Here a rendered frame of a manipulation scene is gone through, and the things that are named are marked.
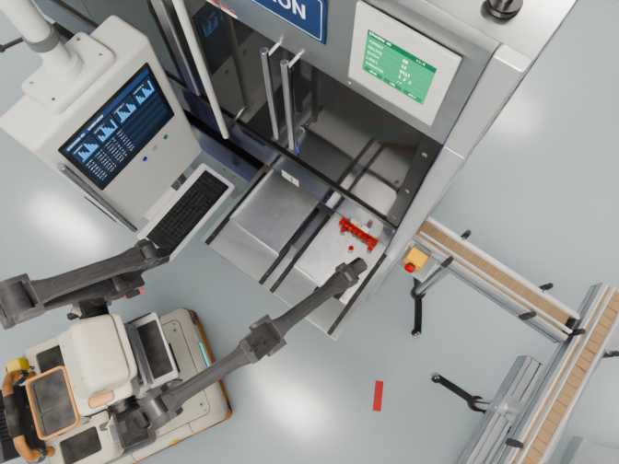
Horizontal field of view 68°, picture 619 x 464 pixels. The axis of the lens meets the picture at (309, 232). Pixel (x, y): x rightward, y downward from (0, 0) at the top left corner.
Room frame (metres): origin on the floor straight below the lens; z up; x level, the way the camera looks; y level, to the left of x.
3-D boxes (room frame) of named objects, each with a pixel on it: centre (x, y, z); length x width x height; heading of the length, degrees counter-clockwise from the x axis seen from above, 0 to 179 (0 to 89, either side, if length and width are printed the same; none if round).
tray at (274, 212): (0.72, 0.13, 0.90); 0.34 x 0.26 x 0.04; 142
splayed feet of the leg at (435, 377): (-0.13, -0.86, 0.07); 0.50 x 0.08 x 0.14; 52
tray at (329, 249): (0.51, -0.14, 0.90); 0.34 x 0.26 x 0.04; 142
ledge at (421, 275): (0.47, -0.45, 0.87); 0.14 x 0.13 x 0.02; 142
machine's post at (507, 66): (0.50, -0.35, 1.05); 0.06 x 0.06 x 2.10; 52
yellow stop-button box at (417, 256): (0.45, -0.41, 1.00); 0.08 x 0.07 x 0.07; 142
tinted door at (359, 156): (0.64, -0.14, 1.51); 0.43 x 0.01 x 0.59; 52
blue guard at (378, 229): (1.10, 0.46, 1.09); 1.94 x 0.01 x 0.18; 52
